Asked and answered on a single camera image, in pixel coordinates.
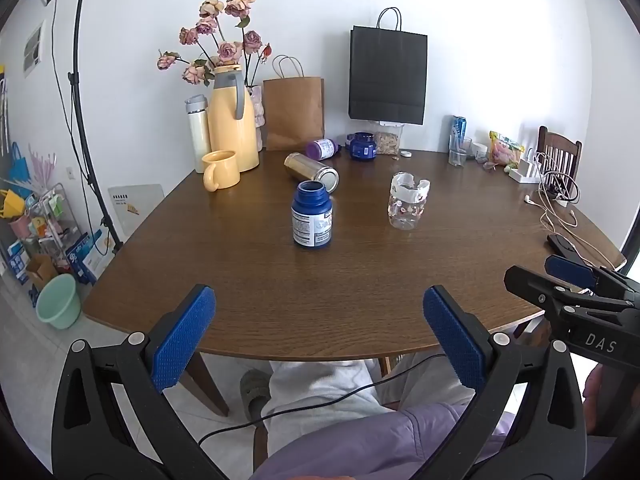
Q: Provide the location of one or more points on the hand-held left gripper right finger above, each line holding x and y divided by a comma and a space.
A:
452, 340

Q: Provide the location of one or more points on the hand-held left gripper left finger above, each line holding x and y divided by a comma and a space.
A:
185, 340

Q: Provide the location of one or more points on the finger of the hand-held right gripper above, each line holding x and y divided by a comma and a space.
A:
535, 287
570, 270

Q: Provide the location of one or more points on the clear printed glass cup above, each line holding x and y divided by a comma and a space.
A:
407, 202

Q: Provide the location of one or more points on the person's right hand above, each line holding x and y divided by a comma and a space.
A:
594, 395

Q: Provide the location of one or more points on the black flat device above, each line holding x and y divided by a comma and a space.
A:
560, 243

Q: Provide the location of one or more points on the wooden table leg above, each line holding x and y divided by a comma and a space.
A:
205, 385

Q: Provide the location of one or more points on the grey slipper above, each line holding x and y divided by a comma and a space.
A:
254, 392

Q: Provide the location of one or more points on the white charger block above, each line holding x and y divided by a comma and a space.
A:
524, 170

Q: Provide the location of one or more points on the wooden chair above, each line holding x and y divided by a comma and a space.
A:
562, 152

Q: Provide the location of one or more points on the person's lilac jacket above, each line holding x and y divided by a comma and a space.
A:
380, 445

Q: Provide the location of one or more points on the blue white box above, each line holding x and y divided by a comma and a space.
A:
87, 257

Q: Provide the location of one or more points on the green plastic basin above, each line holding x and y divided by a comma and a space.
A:
57, 302

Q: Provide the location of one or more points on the person's white pants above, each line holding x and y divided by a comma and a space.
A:
325, 385

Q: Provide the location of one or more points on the colourful snack packet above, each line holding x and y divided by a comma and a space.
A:
505, 150

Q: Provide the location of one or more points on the white sign board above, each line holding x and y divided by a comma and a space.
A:
132, 207

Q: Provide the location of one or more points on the clear drinking glass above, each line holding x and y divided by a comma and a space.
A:
459, 152

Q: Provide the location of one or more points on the small cardboard box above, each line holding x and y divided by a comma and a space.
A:
40, 270

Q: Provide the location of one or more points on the yellow mug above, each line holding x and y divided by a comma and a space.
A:
222, 170

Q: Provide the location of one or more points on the blue supplement bottle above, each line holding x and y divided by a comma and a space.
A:
311, 217

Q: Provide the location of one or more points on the blue drink can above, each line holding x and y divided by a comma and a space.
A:
459, 127

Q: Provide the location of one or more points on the white flask grey lid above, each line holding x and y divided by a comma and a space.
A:
198, 135

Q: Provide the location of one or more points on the clear container of nuts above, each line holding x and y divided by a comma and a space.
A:
388, 141

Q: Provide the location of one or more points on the gold tin can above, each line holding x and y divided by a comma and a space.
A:
310, 170

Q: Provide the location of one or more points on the blue jar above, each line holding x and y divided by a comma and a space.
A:
362, 146

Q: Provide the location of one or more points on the yellow thermos jug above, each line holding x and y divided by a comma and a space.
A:
230, 125

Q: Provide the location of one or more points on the purple bottle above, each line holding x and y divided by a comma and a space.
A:
322, 148

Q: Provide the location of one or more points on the pink white vase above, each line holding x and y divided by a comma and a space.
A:
257, 110

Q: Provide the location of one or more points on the blue tote bag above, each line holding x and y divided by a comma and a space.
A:
16, 162

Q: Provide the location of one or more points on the brown paper bag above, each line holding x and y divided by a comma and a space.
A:
294, 115

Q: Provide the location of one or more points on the black light stand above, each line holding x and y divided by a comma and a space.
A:
80, 110

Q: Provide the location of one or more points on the black paper bag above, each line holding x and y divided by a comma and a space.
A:
387, 75

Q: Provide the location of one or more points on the dried rose bouquet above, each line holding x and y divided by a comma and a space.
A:
227, 50

